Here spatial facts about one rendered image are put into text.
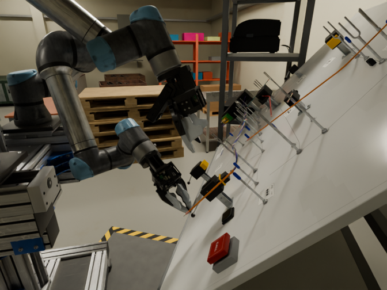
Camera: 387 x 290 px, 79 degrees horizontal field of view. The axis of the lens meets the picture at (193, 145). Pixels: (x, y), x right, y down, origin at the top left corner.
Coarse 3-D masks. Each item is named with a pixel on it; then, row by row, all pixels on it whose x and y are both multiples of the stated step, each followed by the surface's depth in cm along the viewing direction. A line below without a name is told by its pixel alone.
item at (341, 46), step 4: (332, 32) 81; (336, 32) 78; (328, 36) 82; (340, 36) 78; (328, 40) 80; (340, 44) 82; (340, 48) 82; (344, 48) 82; (352, 48) 80; (344, 52) 82; (348, 52) 81; (344, 56) 81
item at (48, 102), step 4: (44, 100) 389; (48, 100) 389; (52, 100) 389; (44, 104) 359; (48, 104) 359; (52, 104) 359; (48, 108) 334; (52, 108) 334; (12, 112) 313; (52, 112) 313; (56, 112) 313; (8, 116) 296; (12, 116) 297; (60, 124) 315
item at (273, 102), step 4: (264, 88) 105; (268, 88) 108; (260, 92) 105; (264, 92) 108; (268, 92) 105; (256, 96) 107; (260, 96) 109; (260, 100) 107; (264, 100) 106; (268, 100) 109; (272, 100) 107; (272, 104) 109; (276, 104) 109
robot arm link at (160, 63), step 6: (162, 54) 56; (168, 54) 56; (174, 54) 57; (150, 60) 57; (156, 60) 56; (162, 60) 56; (168, 60) 56; (174, 60) 57; (180, 60) 59; (150, 66) 59; (156, 66) 57; (162, 66) 56; (168, 66) 56; (174, 66) 57; (156, 72) 58; (162, 72) 57
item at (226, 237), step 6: (228, 234) 49; (216, 240) 50; (222, 240) 48; (228, 240) 48; (210, 246) 50; (216, 246) 48; (222, 246) 46; (228, 246) 46; (210, 252) 48; (216, 252) 46; (222, 252) 45; (210, 258) 46; (216, 258) 46; (210, 264) 47
